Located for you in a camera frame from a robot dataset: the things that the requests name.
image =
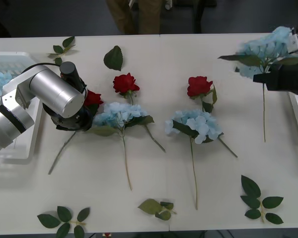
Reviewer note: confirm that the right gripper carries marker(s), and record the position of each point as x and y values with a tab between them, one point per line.
278	78

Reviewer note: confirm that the pale blue flower with stem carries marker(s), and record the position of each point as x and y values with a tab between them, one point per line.
201	124
119	111
263	47
0	77

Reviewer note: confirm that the red rose with bare stem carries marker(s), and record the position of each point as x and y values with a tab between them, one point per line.
94	98

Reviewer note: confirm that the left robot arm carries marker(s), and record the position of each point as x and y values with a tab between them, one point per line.
52	91

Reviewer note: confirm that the red rose with leafy stem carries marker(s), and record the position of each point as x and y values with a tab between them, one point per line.
198	85

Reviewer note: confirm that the large dark green leaf twig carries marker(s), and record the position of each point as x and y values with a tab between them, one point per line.
249	186

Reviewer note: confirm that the person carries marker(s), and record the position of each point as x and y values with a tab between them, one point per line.
149	17

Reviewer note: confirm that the red rose with knobbly stem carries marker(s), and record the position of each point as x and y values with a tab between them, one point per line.
125	83

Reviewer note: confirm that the single large green leaf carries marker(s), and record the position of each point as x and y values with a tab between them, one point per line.
113	58

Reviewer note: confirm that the pale green leaf twig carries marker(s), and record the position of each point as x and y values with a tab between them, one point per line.
150	205

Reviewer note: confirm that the small green leaf twig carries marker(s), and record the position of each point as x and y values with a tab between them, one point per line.
68	41

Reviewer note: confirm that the five-leaf dark green twig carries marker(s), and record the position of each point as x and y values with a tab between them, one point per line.
64	213

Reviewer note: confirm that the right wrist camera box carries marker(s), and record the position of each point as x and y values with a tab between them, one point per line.
293	42

